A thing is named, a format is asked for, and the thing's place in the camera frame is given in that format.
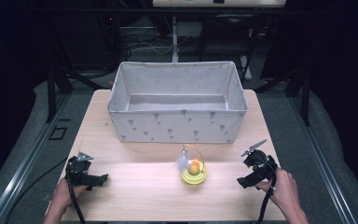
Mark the black tape square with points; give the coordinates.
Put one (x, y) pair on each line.
(58, 133)

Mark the person's left hand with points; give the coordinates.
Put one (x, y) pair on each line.
(66, 194)

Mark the black metal stand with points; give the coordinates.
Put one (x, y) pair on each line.
(305, 99)
(52, 93)

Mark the white desk leg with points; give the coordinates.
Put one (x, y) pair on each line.
(175, 40)

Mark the grey printed fabric storage box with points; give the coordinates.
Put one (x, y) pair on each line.
(177, 126)

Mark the yellow cat toy with ball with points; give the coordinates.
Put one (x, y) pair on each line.
(194, 177)

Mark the person's right hand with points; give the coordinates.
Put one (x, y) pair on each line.
(281, 189)

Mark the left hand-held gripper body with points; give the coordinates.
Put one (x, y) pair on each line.
(78, 166)

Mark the aluminium floor rail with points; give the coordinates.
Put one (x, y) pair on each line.
(321, 158)
(24, 158)

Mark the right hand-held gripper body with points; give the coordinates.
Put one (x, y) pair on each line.
(259, 163)

